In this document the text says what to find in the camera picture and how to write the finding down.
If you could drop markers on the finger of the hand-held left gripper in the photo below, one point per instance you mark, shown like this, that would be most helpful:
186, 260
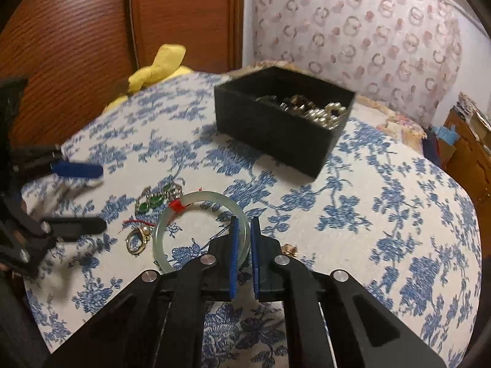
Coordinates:
76, 169
76, 225

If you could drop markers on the circle patterned sheer curtain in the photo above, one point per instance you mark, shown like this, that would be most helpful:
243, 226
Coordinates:
345, 27

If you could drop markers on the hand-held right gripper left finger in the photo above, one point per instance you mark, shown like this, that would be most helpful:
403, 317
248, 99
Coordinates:
234, 268

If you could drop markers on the pale green jade bangle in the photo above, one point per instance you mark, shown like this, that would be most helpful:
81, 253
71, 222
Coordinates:
159, 237

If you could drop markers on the dark blue bed sheet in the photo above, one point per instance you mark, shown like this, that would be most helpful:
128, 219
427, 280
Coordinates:
430, 149

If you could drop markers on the blue plastic bag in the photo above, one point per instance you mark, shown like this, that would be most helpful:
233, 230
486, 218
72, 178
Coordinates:
445, 133

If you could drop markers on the black jewelry box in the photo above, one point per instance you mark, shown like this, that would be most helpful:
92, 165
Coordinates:
268, 138

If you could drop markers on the patterned storage box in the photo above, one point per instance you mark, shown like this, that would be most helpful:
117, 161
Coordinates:
466, 104

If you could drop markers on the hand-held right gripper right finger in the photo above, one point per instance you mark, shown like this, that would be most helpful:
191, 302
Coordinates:
256, 268

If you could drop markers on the low wooden sideboard cabinet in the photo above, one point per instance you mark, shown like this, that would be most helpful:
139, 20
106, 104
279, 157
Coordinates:
472, 161

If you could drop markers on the flat cardboard box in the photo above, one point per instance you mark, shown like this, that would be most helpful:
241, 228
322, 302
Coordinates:
481, 120

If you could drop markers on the yellow plush toy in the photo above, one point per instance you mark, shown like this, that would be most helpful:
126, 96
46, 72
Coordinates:
165, 65

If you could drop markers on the small cardboard box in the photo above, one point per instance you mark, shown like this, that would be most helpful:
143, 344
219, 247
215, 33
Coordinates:
445, 155

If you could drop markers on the brown slatted wooden wardrobe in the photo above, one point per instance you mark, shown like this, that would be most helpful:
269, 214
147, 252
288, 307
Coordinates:
76, 46

